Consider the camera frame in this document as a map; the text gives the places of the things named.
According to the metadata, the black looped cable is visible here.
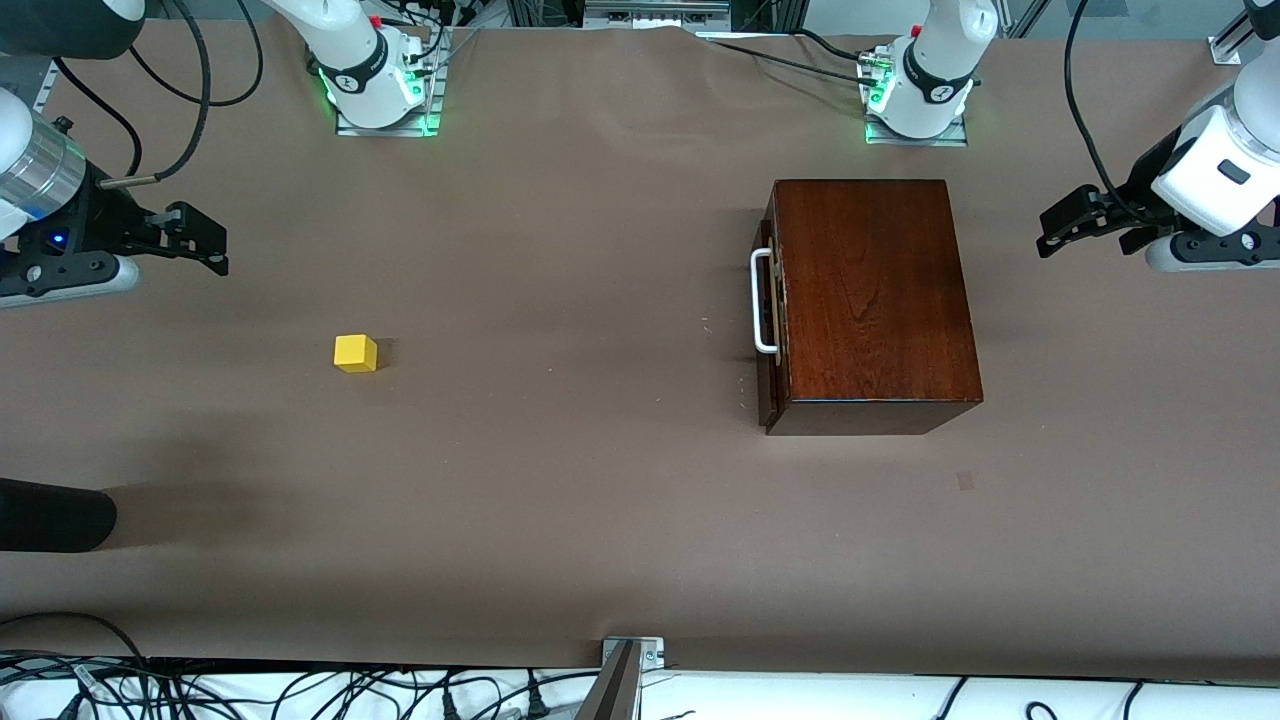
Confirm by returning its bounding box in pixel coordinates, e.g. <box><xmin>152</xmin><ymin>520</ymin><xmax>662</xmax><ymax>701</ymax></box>
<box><xmin>0</xmin><ymin>610</ymin><xmax>151</xmax><ymax>669</ymax></box>

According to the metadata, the grey network switch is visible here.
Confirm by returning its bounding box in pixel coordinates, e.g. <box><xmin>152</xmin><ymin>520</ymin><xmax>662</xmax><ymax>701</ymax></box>
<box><xmin>583</xmin><ymin>0</ymin><xmax>731</xmax><ymax>29</ymax></box>

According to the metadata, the grey metal pole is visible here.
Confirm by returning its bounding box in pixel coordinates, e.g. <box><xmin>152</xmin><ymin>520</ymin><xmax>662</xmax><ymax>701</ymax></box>
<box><xmin>575</xmin><ymin>643</ymin><xmax>641</xmax><ymax>720</ymax></box>

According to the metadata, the metal clamp bracket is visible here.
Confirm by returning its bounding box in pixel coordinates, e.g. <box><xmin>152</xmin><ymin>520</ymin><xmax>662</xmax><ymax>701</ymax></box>
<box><xmin>602</xmin><ymin>637</ymin><xmax>666</xmax><ymax>670</ymax></box>

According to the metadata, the dark wooden drawer cabinet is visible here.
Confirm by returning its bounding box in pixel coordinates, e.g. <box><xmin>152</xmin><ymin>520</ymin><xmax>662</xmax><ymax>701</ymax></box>
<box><xmin>757</xmin><ymin>178</ymin><xmax>984</xmax><ymax>437</ymax></box>

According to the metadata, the brown paper table cover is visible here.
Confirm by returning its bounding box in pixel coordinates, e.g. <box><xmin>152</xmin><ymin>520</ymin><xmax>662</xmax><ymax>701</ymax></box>
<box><xmin>0</xmin><ymin>20</ymin><xmax>1280</xmax><ymax>683</ymax></box>

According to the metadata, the black cylinder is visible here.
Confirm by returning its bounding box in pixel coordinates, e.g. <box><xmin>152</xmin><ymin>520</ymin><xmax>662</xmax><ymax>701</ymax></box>
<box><xmin>0</xmin><ymin>478</ymin><xmax>118</xmax><ymax>553</ymax></box>

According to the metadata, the black table cable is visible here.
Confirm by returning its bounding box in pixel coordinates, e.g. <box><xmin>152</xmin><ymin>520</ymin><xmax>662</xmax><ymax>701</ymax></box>
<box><xmin>690</xmin><ymin>28</ymin><xmax>881</xmax><ymax>86</ymax></box>

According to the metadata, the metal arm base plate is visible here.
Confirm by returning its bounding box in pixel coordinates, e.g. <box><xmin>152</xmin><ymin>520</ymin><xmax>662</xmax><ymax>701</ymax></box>
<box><xmin>335</xmin><ymin>40</ymin><xmax>446</xmax><ymax>137</ymax></box>
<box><xmin>865</xmin><ymin>112</ymin><xmax>969</xmax><ymax>147</ymax></box>

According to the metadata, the aluminium profile bar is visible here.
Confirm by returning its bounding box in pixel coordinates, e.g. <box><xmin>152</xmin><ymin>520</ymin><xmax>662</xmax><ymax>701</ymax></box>
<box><xmin>1208</xmin><ymin>0</ymin><xmax>1263</xmax><ymax>67</ymax></box>

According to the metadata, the wooden drawer with white handle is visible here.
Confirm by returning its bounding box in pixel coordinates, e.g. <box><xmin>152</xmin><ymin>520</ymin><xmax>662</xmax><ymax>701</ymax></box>
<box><xmin>750</xmin><ymin>195</ymin><xmax>791</xmax><ymax>416</ymax></box>

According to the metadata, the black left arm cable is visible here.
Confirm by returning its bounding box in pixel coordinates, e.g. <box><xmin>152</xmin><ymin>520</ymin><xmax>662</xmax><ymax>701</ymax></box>
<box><xmin>1063</xmin><ymin>0</ymin><xmax>1161</xmax><ymax>227</ymax></box>

